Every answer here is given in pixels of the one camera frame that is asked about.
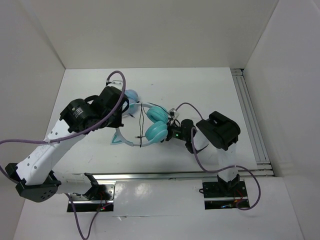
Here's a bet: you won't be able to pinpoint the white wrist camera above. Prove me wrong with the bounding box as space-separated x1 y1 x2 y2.
105 79 123 89
168 108 180 121

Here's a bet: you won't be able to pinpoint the teal cat ear headphones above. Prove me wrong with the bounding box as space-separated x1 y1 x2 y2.
110 102 170 148

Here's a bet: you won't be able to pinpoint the black headphone audio cable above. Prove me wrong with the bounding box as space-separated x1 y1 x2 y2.
134 104 147 148

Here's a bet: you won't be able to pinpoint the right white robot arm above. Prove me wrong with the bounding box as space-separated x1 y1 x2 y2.
165 111 241 196

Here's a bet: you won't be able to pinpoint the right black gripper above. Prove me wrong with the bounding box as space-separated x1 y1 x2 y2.
150 117 189 143

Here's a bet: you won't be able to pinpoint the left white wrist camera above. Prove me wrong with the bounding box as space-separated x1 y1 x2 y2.
105 79 123 89

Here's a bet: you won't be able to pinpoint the aluminium rail at right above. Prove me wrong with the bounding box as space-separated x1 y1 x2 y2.
230 68 273 171

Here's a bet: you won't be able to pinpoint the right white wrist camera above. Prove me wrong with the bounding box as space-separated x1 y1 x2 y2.
168 108 180 121

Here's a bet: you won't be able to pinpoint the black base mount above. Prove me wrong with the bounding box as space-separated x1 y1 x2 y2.
69 181 116 213
198 181 250 210

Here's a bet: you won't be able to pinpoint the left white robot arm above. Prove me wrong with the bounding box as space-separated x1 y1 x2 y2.
5 86 130 203

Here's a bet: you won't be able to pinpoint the pink blue cat ear headphones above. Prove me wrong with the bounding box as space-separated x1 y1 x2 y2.
122 89 139 117

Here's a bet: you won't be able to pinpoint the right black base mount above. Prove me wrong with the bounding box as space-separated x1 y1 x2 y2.
198 181 250 210

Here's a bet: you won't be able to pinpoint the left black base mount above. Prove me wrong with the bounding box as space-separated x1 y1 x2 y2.
69 181 116 213

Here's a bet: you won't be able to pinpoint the aluminium rail at front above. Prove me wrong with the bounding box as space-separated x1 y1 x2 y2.
59 170 275 183

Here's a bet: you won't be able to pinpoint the aluminium rail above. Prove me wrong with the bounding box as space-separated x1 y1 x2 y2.
59 170 275 183
230 68 273 171

